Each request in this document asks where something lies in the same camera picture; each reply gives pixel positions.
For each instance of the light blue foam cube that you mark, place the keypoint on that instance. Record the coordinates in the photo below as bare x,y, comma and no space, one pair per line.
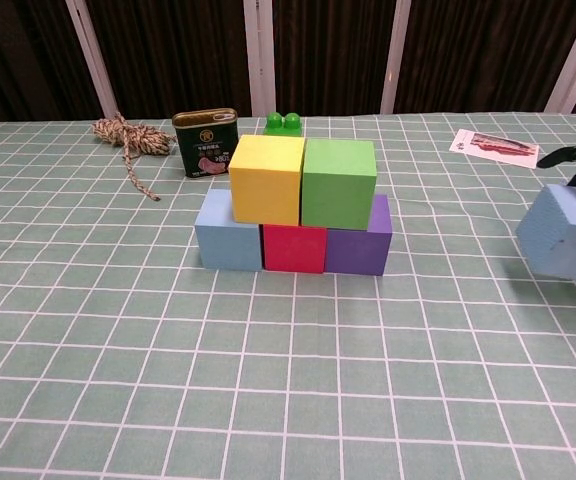
563,235
228,247

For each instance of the purple foam cube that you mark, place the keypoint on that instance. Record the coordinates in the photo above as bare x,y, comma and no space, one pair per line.
355,252

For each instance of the green foam cube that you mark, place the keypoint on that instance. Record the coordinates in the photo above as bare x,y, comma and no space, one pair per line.
338,200

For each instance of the pink foam cube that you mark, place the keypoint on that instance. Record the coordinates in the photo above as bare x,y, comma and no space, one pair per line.
295,250

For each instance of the yellow foam cube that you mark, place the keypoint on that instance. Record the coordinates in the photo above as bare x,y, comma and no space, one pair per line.
268,195

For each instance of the white picture card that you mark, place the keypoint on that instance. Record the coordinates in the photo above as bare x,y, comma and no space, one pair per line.
493,147

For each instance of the green toy building brick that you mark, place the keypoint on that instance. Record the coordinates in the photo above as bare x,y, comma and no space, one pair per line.
283,124

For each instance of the dark green luncheon meat can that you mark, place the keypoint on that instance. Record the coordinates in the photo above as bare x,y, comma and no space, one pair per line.
205,145

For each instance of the green checked tablecloth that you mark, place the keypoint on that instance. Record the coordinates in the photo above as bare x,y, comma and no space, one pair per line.
288,400

